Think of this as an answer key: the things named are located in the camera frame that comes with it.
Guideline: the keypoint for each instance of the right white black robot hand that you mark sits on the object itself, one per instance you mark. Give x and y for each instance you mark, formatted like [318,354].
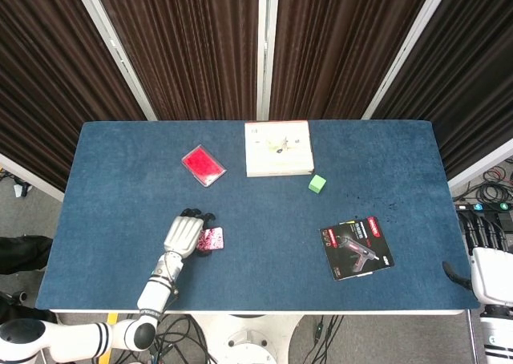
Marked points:
[495,276]

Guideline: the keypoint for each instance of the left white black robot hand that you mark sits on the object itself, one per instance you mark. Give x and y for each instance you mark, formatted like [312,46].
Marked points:
[182,235]

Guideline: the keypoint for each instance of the small pink white packet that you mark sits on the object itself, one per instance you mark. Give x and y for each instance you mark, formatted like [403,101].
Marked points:
[212,239]

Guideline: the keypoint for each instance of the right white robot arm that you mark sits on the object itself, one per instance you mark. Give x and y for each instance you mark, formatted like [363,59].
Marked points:
[499,336]

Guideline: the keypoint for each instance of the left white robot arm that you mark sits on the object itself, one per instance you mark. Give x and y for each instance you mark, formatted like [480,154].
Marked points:
[156,289]

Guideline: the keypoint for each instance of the power strip with green buttons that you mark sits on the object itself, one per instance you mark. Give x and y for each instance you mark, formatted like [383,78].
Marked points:
[477,207]

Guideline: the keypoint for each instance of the red ink pad case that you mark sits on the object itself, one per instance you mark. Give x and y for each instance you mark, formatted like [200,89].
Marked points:
[202,164]

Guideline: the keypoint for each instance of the blue felt table cover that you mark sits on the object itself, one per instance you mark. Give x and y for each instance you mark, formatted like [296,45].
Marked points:
[260,260]

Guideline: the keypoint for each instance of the white cardboard box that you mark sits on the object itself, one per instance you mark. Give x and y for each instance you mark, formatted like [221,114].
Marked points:
[296,159]

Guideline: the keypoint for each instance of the black glue gun package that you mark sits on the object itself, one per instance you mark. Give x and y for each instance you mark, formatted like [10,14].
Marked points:
[354,247]

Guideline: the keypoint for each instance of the green cube block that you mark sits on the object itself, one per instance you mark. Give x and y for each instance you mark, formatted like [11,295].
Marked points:
[316,183]

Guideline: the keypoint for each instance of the black clothed person leg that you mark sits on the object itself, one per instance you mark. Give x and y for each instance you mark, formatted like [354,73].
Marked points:
[20,256]

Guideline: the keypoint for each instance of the small white floor device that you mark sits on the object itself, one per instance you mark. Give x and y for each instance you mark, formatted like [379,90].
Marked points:
[19,189]

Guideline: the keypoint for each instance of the brown pleated curtain panel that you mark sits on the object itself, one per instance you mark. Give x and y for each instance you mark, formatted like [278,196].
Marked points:
[192,51]
[40,79]
[473,59]
[332,51]

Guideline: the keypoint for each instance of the white partition rail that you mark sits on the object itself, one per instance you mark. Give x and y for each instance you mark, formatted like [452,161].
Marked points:
[481,167]
[32,179]

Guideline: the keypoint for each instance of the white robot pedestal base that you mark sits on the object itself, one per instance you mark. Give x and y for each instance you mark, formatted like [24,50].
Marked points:
[248,340]

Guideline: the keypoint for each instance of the straight white partition post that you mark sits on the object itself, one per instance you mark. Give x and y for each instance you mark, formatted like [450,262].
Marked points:
[266,39]

